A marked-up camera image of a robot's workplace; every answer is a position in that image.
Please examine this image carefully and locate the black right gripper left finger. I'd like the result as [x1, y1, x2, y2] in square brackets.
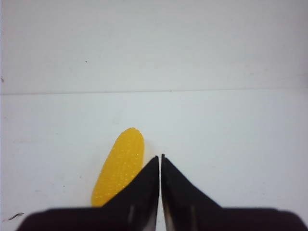
[18, 156, 159, 231]

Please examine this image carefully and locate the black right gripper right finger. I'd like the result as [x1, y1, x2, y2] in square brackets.
[161, 154, 308, 231]

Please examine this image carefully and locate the yellow toy corn cob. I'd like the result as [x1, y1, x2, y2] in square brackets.
[91, 128, 145, 207]

